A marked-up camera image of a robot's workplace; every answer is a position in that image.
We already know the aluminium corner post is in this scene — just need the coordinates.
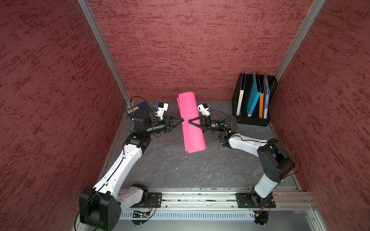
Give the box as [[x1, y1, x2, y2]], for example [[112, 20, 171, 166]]
[[275, 0, 326, 81], [78, 0, 130, 105]]

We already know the right controller board with wires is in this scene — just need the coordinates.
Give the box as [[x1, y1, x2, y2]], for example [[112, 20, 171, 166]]
[[254, 206, 270, 226]]

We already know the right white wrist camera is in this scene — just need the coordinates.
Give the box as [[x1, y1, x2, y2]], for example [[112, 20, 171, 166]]
[[198, 104, 212, 116]]

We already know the left controller board with wires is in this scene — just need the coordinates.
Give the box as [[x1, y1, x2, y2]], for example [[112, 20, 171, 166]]
[[131, 208, 157, 226]]

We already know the left aluminium corner post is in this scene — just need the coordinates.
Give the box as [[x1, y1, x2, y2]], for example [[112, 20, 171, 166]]
[[78, 0, 130, 105]]

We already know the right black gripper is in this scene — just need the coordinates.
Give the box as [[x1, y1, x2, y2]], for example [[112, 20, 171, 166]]
[[187, 115, 226, 132]]

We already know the dark blue box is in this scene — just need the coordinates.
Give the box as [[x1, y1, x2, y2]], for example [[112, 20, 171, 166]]
[[125, 102, 153, 121]]

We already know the orange book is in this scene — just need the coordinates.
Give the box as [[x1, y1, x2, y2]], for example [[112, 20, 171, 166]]
[[259, 93, 264, 118]]

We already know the blue magazine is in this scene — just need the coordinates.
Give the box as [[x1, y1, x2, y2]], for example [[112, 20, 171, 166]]
[[263, 73, 270, 119]]

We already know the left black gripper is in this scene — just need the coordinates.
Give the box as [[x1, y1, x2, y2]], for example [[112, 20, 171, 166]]
[[145, 115, 184, 135]]

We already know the controller board with wires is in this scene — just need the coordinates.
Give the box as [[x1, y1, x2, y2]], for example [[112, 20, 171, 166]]
[[254, 206, 270, 226], [131, 208, 157, 226]]

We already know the pink rectangular paper sheet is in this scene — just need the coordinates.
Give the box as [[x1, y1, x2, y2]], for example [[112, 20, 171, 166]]
[[177, 92, 206, 154]]

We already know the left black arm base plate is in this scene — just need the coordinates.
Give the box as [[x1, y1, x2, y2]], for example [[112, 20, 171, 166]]
[[132, 192, 162, 209]]

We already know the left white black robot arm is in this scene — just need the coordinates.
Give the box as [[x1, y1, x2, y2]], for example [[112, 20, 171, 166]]
[[76, 115, 184, 231]]

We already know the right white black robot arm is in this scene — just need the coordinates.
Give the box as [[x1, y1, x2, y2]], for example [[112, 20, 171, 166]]
[[188, 116, 296, 206]]

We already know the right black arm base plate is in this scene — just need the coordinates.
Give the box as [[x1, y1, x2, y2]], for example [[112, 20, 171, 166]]
[[236, 193, 276, 209]]

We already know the black mesh file organizer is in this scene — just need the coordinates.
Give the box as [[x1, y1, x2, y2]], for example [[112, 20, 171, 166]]
[[231, 72, 278, 127]]

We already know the white book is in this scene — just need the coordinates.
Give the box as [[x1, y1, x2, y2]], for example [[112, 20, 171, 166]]
[[236, 73, 245, 116]]

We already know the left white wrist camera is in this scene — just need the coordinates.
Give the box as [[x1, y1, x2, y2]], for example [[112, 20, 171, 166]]
[[155, 103, 169, 120]]

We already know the aluminium rail frame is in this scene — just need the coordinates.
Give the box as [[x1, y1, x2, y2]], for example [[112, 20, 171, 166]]
[[119, 189, 327, 231]]

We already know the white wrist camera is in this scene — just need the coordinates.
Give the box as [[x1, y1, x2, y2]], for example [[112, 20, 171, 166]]
[[155, 103, 169, 120], [198, 104, 212, 116]]

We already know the teal folder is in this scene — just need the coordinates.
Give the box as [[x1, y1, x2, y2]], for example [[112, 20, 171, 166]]
[[247, 72, 262, 117]]

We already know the right aluminium corner post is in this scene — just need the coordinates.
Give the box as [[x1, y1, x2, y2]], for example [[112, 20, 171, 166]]
[[275, 0, 326, 81]]

